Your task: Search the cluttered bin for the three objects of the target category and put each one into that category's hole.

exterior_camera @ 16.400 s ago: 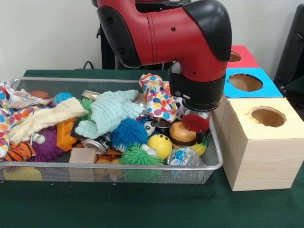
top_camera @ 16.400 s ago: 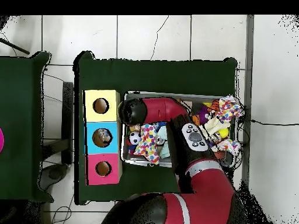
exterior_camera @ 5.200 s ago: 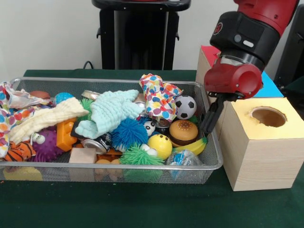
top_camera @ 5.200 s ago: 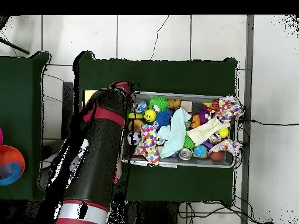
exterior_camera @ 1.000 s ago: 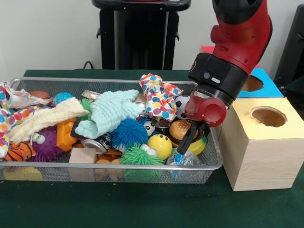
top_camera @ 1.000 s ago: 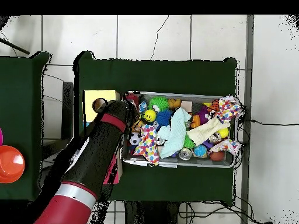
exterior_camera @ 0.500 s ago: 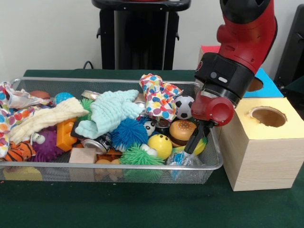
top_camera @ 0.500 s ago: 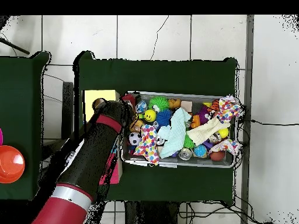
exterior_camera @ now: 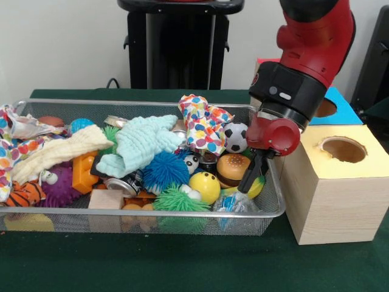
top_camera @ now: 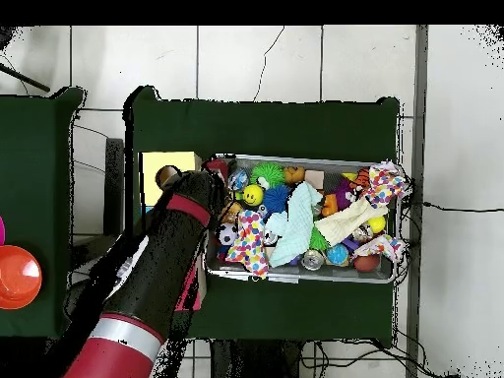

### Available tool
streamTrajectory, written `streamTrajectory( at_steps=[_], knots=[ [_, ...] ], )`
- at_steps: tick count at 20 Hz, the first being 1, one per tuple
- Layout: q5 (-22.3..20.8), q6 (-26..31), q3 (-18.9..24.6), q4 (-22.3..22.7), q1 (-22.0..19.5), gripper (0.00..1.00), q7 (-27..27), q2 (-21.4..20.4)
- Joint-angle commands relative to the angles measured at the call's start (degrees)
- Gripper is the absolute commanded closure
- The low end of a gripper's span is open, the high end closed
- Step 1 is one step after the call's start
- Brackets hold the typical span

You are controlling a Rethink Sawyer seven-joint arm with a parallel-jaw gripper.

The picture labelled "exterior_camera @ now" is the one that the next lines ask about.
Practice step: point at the yellow banana toy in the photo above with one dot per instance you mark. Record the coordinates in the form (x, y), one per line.
(255, 187)

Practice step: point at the cream cloth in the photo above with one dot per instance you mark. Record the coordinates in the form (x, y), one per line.
(55, 152)

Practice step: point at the dark green tablecloth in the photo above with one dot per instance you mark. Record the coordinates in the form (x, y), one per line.
(182, 261)

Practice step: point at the white plastic bag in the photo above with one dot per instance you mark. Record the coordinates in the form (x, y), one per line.
(12, 146)

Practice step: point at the black drink can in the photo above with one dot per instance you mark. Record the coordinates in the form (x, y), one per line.
(124, 184)

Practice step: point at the green spiky ball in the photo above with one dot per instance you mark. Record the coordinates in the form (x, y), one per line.
(110, 132)

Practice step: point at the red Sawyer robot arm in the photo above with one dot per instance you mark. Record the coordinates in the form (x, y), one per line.
(310, 42)

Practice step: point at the yellow ball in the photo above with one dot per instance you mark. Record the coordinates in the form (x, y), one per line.
(205, 187)

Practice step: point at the wooden box with three holes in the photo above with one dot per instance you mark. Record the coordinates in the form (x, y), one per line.
(340, 207)

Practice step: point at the small soccer ball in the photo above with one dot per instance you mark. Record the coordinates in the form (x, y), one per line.
(236, 138)

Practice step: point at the wooden burger toy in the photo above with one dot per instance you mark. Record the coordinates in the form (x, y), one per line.
(232, 169)

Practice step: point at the clear plastic bottle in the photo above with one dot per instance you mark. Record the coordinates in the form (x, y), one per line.
(236, 204)

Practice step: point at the dark green side table cloth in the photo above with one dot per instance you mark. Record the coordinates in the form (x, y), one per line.
(378, 109)

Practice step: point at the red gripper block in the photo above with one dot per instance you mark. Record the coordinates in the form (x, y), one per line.
(273, 137)

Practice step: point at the colourful polka-dot cloth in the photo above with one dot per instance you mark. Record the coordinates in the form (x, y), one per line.
(203, 128)

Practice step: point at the black floor stand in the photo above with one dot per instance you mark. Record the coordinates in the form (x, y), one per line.
(374, 67)

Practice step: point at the shallow clear mesh bin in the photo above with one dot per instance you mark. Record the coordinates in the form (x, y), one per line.
(121, 222)

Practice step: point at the mint green knit cloth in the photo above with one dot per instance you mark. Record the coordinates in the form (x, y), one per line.
(140, 143)

